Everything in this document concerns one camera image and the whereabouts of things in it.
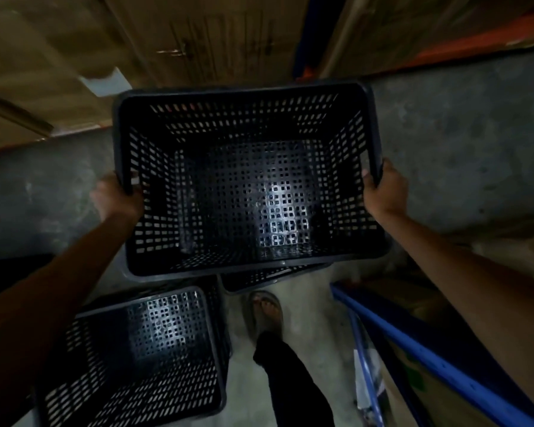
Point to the white paper label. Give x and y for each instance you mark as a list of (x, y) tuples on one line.
[(104, 82)]

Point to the person's right hand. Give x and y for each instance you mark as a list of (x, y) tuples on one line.
[(388, 191)]

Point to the person's sandaled foot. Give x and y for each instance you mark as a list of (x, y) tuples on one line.
[(265, 312)]

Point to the brown cardboard box with green print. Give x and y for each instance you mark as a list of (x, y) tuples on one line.
[(422, 386)]

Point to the person's leg in black trousers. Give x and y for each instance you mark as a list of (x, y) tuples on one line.
[(289, 382)]

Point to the person's right forearm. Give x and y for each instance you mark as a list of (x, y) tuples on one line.
[(480, 289)]

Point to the person's left forearm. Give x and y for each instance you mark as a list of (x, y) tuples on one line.
[(40, 302)]

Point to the black perforated plastic basket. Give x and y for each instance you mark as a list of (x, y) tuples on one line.
[(249, 182), (138, 355), (267, 276)]

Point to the person's left thumb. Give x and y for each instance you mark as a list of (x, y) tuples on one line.
[(135, 184)]

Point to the person's right thumb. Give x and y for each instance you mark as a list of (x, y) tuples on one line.
[(367, 179)]

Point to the person's left hand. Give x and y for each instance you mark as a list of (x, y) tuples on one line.
[(114, 200)]

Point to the orange metal rack beam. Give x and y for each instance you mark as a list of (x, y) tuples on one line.
[(463, 42)]

